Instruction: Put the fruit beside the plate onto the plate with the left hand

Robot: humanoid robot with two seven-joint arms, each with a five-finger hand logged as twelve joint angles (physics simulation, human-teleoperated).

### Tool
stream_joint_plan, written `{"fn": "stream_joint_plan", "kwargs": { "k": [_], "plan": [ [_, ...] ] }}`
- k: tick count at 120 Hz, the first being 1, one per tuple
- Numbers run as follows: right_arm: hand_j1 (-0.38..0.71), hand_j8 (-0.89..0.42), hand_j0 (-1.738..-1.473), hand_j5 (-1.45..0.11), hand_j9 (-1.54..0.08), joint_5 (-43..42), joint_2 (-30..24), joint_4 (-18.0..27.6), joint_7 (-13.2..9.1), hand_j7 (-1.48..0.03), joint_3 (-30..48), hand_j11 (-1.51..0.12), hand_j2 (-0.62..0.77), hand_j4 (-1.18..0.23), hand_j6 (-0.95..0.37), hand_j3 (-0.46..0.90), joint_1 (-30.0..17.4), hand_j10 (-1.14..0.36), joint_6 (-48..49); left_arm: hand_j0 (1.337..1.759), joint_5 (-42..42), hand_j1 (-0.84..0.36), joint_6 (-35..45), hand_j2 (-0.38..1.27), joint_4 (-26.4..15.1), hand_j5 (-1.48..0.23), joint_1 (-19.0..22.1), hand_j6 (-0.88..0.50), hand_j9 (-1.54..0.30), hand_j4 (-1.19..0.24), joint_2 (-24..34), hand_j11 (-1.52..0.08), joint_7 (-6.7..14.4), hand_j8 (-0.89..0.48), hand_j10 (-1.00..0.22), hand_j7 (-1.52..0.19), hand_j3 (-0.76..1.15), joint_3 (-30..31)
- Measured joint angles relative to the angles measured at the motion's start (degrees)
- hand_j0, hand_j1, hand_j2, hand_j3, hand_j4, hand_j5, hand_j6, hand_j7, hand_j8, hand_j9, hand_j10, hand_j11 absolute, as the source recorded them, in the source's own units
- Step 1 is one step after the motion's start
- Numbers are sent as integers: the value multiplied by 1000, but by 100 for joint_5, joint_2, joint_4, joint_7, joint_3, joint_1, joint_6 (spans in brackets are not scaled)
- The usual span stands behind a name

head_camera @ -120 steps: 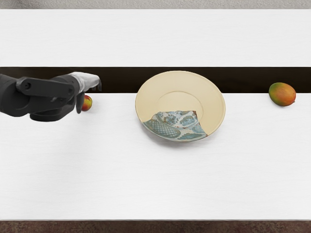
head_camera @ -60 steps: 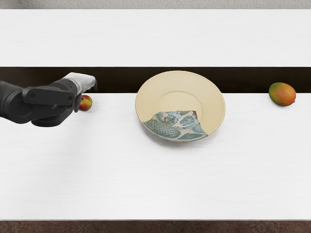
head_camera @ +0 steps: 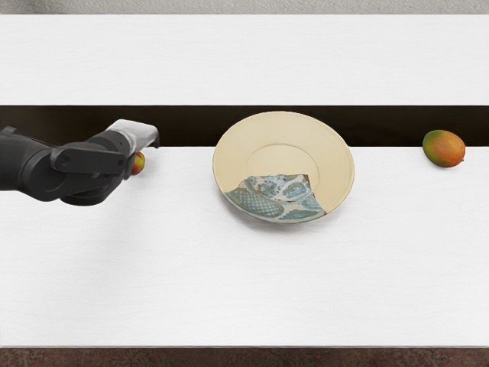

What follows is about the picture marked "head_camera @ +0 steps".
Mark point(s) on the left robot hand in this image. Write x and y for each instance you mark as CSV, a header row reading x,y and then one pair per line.
x,y
138,132

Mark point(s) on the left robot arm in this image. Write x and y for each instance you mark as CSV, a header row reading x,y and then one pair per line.
x,y
57,168

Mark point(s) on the small red-yellow fruit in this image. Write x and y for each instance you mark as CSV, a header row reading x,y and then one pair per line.
x,y
138,163

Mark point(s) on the cream plate with blue pattern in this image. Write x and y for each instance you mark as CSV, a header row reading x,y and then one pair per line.
x,y
282,153

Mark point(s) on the green-red mango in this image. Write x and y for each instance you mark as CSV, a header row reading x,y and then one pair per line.
x,y
444,148

